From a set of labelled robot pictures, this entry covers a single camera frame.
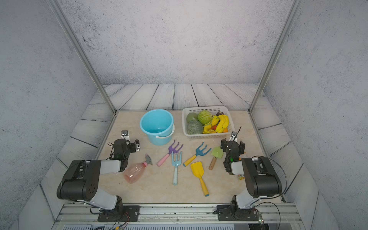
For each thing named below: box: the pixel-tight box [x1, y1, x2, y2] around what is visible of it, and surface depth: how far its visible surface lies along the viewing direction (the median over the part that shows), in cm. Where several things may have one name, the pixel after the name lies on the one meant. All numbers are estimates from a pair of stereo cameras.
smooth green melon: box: [186, 112, 199, 124], surface depth 109 cm
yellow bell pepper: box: [202, 122, 217, 134], surface depth 103 cm
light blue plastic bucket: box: [139, 108, 175, 146], surface depth 96 cm
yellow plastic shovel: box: [190, 161, 210, 197], surface depth 89 cm
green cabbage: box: [197, 110, 213, 125], surface depth 101 cm
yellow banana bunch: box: [211, 114, 230, 134], surface depth 100 cm
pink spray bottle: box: [123, 153, 153, 184], surface depth 88 cm
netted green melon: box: [186, 119, 204, 135], surface depth 98 cm
